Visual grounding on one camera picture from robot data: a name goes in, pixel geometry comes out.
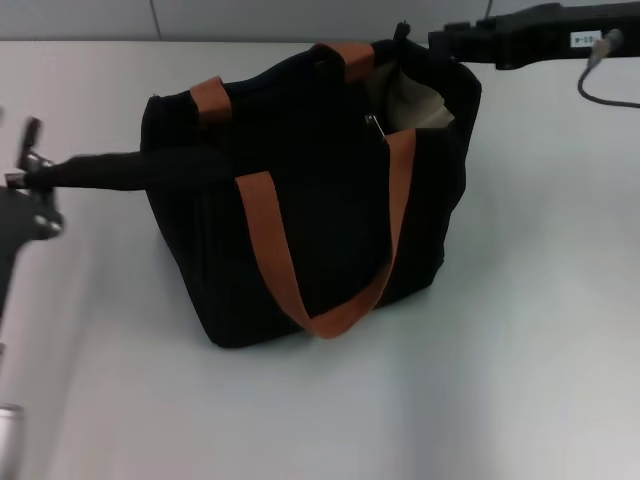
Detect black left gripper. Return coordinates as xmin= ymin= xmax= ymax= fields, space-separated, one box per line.
xmin=0 ymin=116 xmax=67 ymax=319

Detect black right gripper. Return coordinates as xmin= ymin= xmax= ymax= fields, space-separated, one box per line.
xmin=427 ymin=1 xmax=640 ymax=72

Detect silver zipper pull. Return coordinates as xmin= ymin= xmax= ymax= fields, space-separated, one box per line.
xmin=363 ymin=113 xmax=389 ymax=146

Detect black food bag orange handles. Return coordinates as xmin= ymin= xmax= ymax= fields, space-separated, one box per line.
xmin=23 ymin=20 xmax=484 ymax=349

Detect right gripper cable with connector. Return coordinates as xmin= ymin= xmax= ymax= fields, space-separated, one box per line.
xmin=577 ymin=28 xmax=640 ymax=110

